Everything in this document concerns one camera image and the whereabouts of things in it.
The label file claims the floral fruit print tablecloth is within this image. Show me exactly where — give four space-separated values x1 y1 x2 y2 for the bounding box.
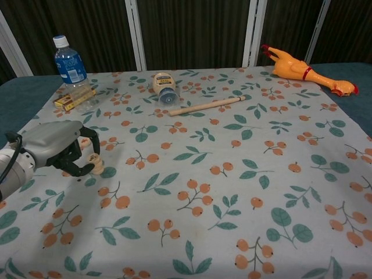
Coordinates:
0 67 372 279

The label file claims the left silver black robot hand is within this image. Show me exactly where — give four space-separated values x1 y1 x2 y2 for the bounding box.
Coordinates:
21 120 102 178

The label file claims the teal table cover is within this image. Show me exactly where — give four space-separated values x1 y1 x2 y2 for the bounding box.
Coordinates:
0 62 372 151

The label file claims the clear water bottle blue label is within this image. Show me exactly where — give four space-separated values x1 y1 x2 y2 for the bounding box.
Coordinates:
52 35 99 113

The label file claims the white partition frame post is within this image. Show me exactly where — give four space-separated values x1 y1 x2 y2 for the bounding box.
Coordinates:
0 8 33 78
307 0 332 65
124 0 147 71
242 0 267 67

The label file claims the small yellow cardboard box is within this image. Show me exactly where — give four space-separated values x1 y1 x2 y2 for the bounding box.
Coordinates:
53 87 97 112

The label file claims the yellow rubber chicken toy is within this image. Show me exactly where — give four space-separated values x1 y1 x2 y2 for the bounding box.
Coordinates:
260 44 360 97

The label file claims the wooden rolling stick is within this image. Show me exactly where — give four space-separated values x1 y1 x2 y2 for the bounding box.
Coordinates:
167 96 244 117

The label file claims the cream mayonnaise squeeze bottle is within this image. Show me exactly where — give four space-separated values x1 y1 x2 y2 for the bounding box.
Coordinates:
152 71 178 105

